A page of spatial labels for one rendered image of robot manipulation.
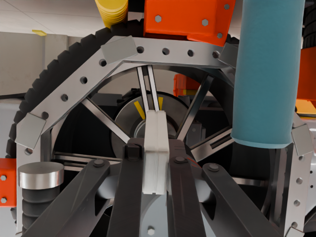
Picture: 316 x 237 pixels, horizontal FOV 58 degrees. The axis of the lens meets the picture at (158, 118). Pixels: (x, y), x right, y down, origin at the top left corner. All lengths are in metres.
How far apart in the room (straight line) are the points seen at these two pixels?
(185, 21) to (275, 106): 0.21
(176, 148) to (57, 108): 0.35
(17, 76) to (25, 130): 4.23
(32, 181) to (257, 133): 0.29
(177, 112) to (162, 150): 0.89
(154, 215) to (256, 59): 0.25
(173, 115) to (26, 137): 0.63
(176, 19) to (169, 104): 0.58
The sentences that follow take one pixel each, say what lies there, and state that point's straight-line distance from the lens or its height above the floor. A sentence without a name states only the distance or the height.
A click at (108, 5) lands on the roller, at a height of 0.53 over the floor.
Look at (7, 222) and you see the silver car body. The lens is 1.10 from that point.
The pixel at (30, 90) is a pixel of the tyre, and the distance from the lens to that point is 0.62.
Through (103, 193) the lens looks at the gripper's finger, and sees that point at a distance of 0.16.
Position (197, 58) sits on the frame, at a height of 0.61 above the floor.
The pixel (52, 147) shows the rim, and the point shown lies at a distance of 0.62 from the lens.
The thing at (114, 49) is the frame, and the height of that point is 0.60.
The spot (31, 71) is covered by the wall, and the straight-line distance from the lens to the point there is 4.68.
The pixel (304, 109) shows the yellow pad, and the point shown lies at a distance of 1.11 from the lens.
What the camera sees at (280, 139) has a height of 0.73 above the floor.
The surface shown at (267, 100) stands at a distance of 0.42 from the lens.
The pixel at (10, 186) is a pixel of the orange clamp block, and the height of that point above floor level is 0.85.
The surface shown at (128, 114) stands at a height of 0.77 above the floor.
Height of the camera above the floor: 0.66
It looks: 7 degrees up
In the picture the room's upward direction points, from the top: 177 degrees counter-clockwise
